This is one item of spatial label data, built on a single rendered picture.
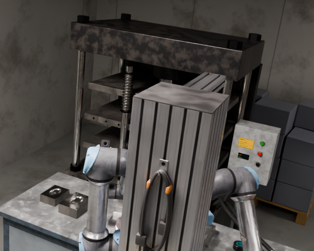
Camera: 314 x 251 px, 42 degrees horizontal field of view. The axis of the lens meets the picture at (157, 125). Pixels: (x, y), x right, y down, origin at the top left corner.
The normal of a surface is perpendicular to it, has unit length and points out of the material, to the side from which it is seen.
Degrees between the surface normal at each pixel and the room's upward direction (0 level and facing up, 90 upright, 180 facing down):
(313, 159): 90
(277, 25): 90
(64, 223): 0
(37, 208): 0
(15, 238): 90
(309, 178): 90
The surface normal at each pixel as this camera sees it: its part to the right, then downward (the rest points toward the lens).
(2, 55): 0.93, 0.22
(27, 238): -0.40, 0.26
